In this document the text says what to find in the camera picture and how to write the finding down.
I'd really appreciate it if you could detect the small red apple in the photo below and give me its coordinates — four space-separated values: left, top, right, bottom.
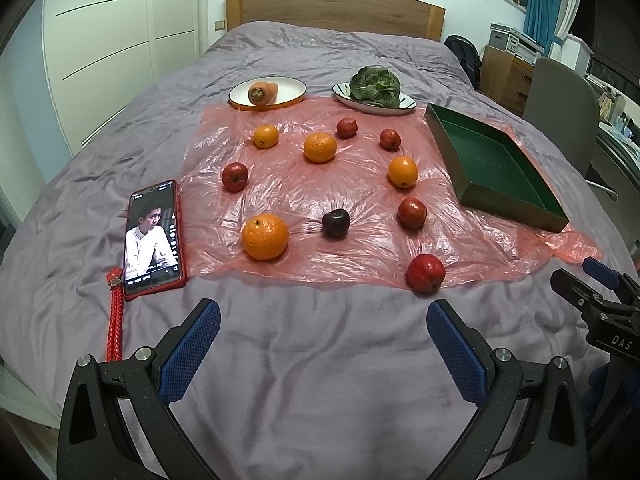
335 117 358 139
378 128 402 152

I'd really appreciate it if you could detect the dark purple plum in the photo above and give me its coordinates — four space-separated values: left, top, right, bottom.
322 208 350 238

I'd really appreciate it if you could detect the large orange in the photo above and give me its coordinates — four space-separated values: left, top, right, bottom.
303 132 337 164
241 214 288 261

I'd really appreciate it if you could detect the small orange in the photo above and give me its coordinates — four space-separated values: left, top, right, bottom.
253 124 280 150

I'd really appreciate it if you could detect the white desk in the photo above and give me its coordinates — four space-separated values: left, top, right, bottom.
584 71 640 201

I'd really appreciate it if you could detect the green rectangular tray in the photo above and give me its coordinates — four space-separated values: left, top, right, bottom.
424 104 568 233

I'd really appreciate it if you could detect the grey office chair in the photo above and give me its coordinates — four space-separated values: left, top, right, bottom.
523 58 618 202

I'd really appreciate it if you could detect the red cased smartphone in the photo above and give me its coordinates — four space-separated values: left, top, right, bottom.
122 180 186 300

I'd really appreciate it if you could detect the wooden nightstand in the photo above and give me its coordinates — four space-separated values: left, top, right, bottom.
480 46 534 117

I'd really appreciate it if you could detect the purple bed duvet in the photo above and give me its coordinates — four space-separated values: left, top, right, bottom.
1 22 634 479

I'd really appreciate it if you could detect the white printer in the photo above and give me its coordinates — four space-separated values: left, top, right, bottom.
488 23 544 65

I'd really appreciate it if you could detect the black backpack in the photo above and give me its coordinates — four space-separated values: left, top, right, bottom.
444 35 482 90

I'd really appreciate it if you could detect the pink plastic sheet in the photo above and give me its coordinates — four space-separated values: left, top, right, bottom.
180 97 601 287

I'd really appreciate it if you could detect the green leafy vegetable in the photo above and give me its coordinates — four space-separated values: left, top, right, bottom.
349 66 400 108

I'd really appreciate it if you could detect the white striped oval plate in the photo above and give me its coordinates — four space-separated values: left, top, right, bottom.
332 82 416 116

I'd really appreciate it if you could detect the blue curtain right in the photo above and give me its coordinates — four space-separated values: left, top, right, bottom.
523 0 562 56

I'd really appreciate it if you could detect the orange rimmed white plate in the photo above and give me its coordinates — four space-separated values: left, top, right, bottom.
228 76 307 112

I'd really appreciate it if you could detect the wooden headboard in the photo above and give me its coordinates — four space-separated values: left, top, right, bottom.
226 0 446 41

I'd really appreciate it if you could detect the carrot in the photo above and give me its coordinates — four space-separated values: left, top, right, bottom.
247 81 279 106

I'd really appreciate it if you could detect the white wardrobe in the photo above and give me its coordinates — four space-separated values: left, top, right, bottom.
42 0 198 154

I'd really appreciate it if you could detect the red braided phone strap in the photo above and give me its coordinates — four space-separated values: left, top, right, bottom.
104 266 125 362

